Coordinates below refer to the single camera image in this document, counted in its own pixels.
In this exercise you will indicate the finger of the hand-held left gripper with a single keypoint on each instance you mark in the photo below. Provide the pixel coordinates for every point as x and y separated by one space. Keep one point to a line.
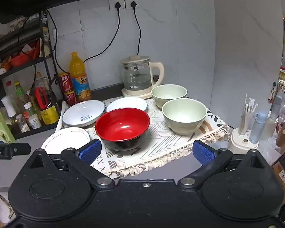
20 149

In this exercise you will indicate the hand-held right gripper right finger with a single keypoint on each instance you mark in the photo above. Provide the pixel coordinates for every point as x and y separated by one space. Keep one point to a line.
204 155

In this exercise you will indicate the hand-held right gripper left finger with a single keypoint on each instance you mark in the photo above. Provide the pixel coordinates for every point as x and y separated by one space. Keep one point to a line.
91 150

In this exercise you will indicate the white plate with blue print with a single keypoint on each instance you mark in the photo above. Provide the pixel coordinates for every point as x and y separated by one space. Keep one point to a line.
83 112

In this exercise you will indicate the red and black bowl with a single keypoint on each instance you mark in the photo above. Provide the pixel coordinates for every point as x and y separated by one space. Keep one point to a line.
122 123

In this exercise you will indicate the pale green bowl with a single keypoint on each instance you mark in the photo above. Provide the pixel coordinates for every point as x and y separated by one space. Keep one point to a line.
184 114
168 92

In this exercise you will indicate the green carton box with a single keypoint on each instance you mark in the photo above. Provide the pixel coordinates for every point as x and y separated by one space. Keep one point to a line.
1 128

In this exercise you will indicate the spice jar with silver lid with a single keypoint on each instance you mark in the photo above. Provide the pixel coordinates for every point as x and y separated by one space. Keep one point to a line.
22 123

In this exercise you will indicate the white floral plate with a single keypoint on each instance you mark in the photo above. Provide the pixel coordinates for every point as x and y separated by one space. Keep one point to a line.
64 140

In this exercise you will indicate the white powder jar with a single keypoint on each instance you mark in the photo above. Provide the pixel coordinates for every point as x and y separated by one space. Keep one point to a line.
35 121

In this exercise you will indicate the red label small bottle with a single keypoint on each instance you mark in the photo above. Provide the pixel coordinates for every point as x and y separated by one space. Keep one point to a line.
28 111

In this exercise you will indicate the cream bottle drying rack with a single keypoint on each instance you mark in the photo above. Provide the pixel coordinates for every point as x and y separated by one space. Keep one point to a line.
239 137

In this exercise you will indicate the oil bottle with white cap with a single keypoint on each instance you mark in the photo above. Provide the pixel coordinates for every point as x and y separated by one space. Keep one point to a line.
8 106

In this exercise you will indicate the patterned fringed cloth mat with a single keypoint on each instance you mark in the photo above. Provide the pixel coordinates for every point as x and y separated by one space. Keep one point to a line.
161 142

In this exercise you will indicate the plain white plate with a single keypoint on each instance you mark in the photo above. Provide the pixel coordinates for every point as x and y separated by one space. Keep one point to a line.
127 103

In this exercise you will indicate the blue baby bottle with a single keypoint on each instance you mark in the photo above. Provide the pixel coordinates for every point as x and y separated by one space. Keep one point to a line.
257 128

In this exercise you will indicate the cream kettle base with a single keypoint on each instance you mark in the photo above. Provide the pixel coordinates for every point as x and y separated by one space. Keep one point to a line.
133 94

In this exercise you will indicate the clear tall bottle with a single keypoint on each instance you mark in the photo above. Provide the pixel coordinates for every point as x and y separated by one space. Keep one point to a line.
40 82

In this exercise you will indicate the orange juice bottle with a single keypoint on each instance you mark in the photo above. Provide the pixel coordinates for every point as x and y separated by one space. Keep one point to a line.
79 80

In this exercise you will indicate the grey blue bottle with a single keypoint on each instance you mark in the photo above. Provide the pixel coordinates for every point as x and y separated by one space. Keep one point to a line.
276 106

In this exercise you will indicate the glass electric kettle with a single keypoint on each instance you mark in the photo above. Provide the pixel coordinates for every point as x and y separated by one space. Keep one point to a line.
136 76

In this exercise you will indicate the red plastic basket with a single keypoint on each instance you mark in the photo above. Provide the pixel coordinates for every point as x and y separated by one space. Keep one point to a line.
21 58

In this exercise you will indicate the black metal kitchen rack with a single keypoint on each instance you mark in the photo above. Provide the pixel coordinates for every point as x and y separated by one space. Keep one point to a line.
46 59

